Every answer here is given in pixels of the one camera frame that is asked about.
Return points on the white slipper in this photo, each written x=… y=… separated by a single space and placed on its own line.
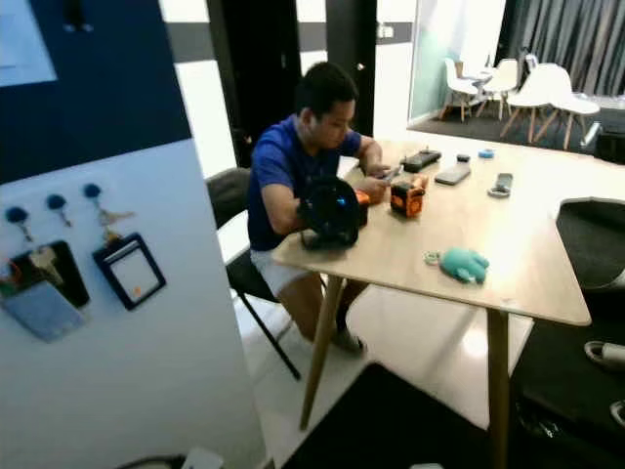
x=607 y=354
x=618 y=412

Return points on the seated man blue shirt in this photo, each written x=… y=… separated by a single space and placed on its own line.
x=273 y=166

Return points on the dark grey curtain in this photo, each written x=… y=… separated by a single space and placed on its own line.
x=566 y=39

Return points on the white power strip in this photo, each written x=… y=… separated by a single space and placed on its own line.
x=203 y=460

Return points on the orange black tape measure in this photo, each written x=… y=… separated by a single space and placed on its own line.
x=407 y=200

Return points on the black floor mat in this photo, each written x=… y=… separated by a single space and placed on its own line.
x=381 y=425

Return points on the black door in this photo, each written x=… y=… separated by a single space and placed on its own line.
x=259 y=68

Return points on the small black silver remote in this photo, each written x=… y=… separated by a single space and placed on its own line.
x=502 y=185

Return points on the black storage box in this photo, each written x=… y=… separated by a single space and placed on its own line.
x=610 y=147

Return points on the small blue round disc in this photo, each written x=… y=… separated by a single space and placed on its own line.
x=486 y=152

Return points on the black folding chair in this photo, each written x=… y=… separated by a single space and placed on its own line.
x=227 y=191

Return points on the light wooden table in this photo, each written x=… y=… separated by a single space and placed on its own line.
x=498 y=230

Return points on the black wall knob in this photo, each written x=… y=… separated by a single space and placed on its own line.
x=70 y=18
x=85 y=18

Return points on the dark grey smartphone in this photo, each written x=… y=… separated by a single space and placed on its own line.
x=452 y=174

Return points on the small black puck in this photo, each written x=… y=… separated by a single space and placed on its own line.
x=463 y=157

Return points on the blue knob wall hook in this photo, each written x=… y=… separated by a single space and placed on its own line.
x=92 y=191
x=17 y=214
x=56 y=202

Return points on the black pouch with keys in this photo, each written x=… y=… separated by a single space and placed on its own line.
x=70 y=269

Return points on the black round fan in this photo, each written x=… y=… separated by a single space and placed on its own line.
x=327 y=210

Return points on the black door panel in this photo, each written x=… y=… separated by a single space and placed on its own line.
x=352 y=59

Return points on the small white wall switch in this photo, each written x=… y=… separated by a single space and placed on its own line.
x=386 y=31

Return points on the orange black box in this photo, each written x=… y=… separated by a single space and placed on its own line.
x=362 y=196

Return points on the white chair wooden legs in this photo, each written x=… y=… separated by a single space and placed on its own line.
x=505 y=76
x=532 y=93
x=453 y=75
x=571 y=101

